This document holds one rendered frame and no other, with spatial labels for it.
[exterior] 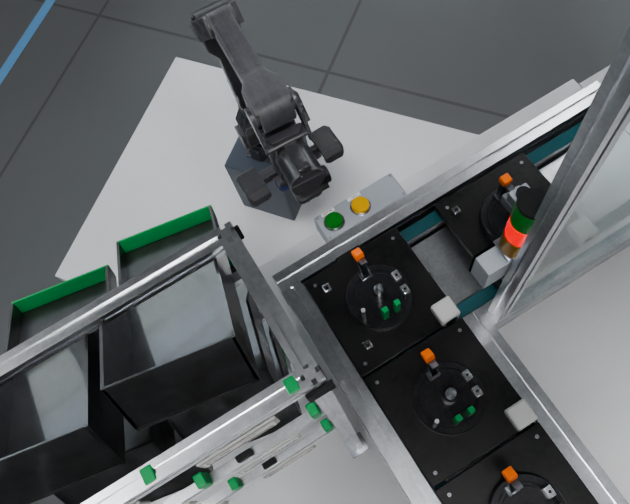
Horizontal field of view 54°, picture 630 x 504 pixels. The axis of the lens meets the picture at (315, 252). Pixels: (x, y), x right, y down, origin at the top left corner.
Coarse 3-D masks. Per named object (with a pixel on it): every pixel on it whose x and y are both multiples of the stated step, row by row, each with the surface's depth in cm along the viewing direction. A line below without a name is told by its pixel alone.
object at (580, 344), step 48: (480, 144) 154; (576, 288) 138; (624, 288) 136; (528, 336) 135; (576, 336) 134; (624, 336) 133; (336, 384) 136; (576, 384) 130; (624, 384) 129; (336, 432) 132; (576, 432) 127; (624, 432) 126; (288, 480) 130; (336, 480) 129; (384, 480) 128; (624, 480) 122
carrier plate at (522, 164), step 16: (512, 160) 139; (528, 160) 139; (496, 176) 138; (512, 176) 138; (528, 176) 137; (544, 176) 137; (464, 192) 137; (480, 192) 137; (448, 208) 136; (464, 208) 136; (480, 208) 136; (448, 224) 136; (464, 224) 135; (480, 224) 134; (464, 240) 133; (480, 240) 133; (496, 288) 130
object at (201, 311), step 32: (160, 224) 80; (192, 224) 81; (128, 256) 80; (160, 256) 78; (224, 256) 72; (192, 288) 73; (224, 288) 61; (128, 320) 70; (160, 320) 70; (192, 320) 69; (224, 320) 68; (128, 352) 66; (160, 352) 67; (192, 352) 56; (224, 352) 57; (128, 384) 56; (160, 384) 57; (192, 384) 58; (224, 384) 60; (128, 416) 59; (160, 416) 60
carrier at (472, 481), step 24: (528, 432) 118; (504, 456) 116; (528, 456) 116; (552, 456) 115; (456, 480) 116; (480, 480) 115; (504, 480) 113; (528, 480) 113; (552, 480) 114; (576, 480) 114
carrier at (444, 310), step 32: (352, 256) 135; (384, 256) 134; (416, 256) 133; (320, 288) 133; (352, 288) 130; (384, 288) 126; (416, 288) 131; (352, 320) 130; (384, 320) 127; (416, 320) 128; (448, 320) 125; (352, 352) 127; (384, 352) 126
